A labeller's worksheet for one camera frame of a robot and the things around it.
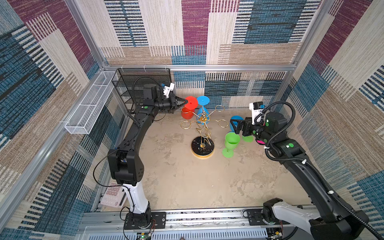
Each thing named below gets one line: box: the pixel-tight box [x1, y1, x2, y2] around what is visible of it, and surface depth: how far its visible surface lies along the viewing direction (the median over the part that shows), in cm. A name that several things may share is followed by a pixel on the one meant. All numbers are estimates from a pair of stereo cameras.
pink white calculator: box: [100, 182, 128, 208], surface depth 80 cm
